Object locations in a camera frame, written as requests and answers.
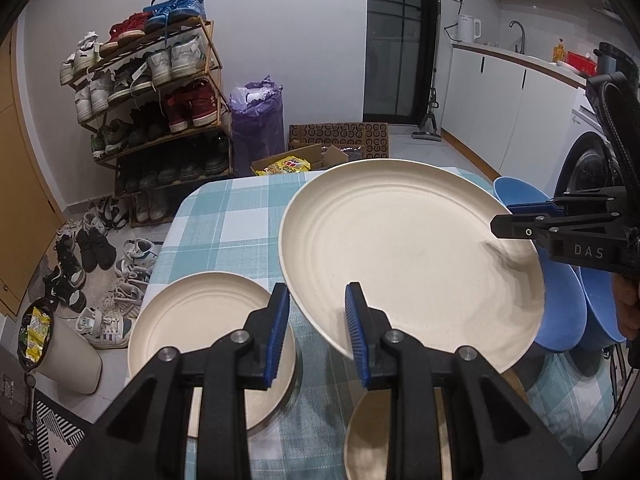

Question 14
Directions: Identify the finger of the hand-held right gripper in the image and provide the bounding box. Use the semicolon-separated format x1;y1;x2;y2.
506;186;627;217
490;204;627;244

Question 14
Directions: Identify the wooden shoe rack with shoes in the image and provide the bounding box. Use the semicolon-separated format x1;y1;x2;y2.
59;0;233;221

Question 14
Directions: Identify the black framed glass door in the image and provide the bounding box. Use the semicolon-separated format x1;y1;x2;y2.
362;0;441;123

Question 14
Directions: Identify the red box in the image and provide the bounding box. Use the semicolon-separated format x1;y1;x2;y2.
565;51;598;75

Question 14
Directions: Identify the large beige plate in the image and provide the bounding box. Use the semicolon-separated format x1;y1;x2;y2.
279;159;546;375

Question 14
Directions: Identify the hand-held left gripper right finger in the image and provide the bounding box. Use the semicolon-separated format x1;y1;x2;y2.
344;281;583;480

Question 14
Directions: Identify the ring-patterned cardboard box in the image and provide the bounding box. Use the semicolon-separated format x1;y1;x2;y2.
289;121;390;161

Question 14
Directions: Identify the blue bowl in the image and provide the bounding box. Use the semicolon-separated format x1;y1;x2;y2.
494;176;588;353
575;262;631;357

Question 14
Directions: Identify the teal checked tablecloth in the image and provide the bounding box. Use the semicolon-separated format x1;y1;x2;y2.
147;165;631;480

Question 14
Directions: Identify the black white striped mat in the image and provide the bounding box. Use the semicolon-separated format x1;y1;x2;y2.
30;390;96;480

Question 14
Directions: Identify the person's right hand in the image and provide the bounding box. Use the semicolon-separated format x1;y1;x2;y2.
611;272;640;343

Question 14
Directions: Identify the yellow snack packet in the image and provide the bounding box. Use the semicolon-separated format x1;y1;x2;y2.
257;156;312;176

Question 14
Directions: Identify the grey floor mop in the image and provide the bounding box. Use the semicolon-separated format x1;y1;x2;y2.
411;2;442;141

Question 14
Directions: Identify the medium beige plate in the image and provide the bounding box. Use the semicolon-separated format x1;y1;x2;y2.
127;271;299;438

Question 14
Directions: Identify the open plain cardboard box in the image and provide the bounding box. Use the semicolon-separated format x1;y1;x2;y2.
250;144;351;177

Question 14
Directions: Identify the white trash bin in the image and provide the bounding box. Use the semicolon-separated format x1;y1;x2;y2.
15;297;103;395

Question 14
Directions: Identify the white counter cabinet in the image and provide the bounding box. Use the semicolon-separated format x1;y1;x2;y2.
440;42;588;173

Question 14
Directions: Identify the white washing machine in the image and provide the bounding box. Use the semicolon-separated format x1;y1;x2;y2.
552;91;640;480

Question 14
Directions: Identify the wooden door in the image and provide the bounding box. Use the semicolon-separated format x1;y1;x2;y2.
0;25;66;318

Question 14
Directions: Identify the white electric kettle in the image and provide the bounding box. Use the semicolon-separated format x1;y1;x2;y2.
456;14;482;44

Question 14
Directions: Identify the small beige plate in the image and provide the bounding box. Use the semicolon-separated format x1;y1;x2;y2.
344;367;528;480

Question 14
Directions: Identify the scattered pile of shoes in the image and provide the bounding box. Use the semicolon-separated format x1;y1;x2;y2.
42;195;161;351

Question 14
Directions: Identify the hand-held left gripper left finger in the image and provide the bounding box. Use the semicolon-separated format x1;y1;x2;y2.
57;282;301;480

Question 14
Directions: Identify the purple plastic bag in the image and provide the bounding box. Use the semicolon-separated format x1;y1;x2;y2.
229;76;286;176

